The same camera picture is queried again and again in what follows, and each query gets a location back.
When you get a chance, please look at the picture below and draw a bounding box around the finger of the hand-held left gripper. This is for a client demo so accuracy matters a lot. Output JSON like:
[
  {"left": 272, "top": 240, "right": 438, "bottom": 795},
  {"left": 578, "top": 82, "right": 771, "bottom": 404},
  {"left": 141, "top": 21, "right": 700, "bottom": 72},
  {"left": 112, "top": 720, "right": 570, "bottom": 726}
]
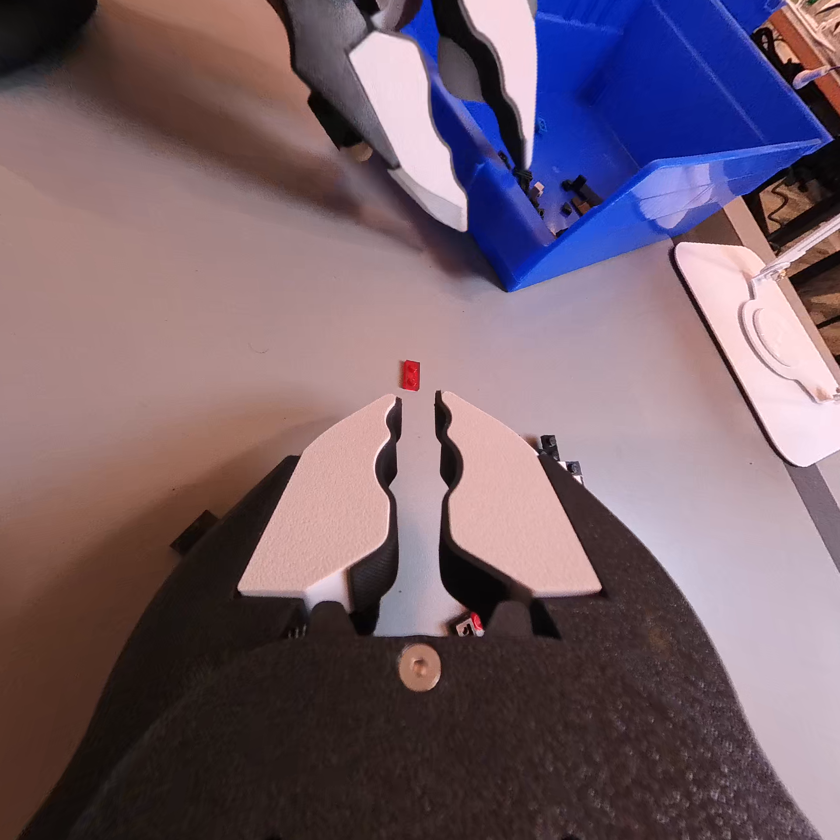
[
  {"left": 437, "top": 0, "right": 543, "bottom": 172},
  {"left": 344, "top": 29, "right": 469, "bottom": 233}
]

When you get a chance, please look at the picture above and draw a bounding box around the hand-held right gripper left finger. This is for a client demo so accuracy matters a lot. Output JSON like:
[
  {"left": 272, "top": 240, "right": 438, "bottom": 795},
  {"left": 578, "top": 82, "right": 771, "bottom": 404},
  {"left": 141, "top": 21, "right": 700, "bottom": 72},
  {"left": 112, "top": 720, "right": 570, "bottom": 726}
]
[{"left": 237, "top": 397, "right": 403, "bottom": 618}]

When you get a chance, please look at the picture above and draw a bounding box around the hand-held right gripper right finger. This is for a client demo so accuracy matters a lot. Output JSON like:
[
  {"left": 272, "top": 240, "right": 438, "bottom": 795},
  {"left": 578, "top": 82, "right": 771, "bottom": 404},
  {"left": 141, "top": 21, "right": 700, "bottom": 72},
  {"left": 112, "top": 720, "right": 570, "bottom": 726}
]
[{"left": 435, "top": 390, "right": 603, "bottom": 628}]

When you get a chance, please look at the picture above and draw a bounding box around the large blue plastic bin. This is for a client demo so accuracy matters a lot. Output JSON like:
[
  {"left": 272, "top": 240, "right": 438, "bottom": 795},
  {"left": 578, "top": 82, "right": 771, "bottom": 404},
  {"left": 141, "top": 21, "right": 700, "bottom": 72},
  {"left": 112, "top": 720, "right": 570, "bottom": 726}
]
[{"left": 401, "top": 0, "right": 830, "bottom": 292}]

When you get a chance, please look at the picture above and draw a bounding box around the white book stand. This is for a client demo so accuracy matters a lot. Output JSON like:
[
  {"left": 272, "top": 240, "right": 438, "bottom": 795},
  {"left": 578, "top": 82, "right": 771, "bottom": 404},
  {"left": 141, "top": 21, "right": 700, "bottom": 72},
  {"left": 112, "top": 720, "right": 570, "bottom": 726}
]
[{"left": 672, "top": 197, "right": 840, "bottom": 467}]

